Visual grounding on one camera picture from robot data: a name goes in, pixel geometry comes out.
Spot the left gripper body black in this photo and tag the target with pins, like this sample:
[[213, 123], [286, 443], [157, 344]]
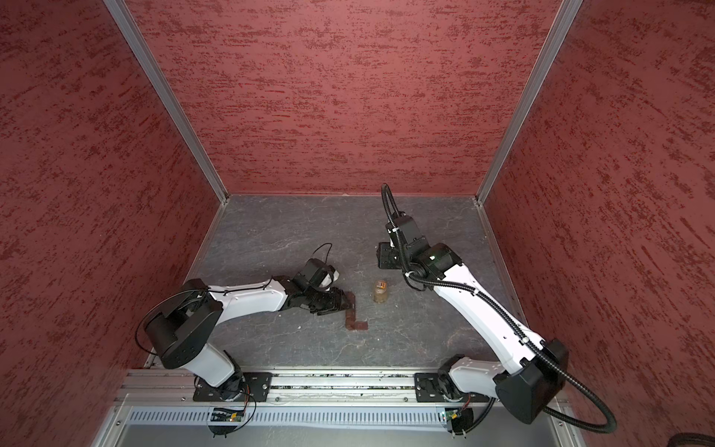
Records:
[[323, 301]]

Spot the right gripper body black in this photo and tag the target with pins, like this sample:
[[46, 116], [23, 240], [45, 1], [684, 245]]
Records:
[[393, 257]]

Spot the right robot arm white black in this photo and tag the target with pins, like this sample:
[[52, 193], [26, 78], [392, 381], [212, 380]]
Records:
[[523, 383]]

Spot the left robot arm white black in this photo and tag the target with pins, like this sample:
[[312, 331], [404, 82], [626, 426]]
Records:
[[180, 327]]

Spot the amber pill bottle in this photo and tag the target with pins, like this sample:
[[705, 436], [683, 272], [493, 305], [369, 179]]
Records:
[[381, 293]]

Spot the aluminium frame rail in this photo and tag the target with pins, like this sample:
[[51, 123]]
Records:
[[387, 387]]

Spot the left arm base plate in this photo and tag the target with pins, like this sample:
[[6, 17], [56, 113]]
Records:
[[237, 388]]

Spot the white slotted cable duct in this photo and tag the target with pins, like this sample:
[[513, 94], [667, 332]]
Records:
[[309, 417]]

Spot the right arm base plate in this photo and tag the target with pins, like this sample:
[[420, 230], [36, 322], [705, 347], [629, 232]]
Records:
[[435, 387]]

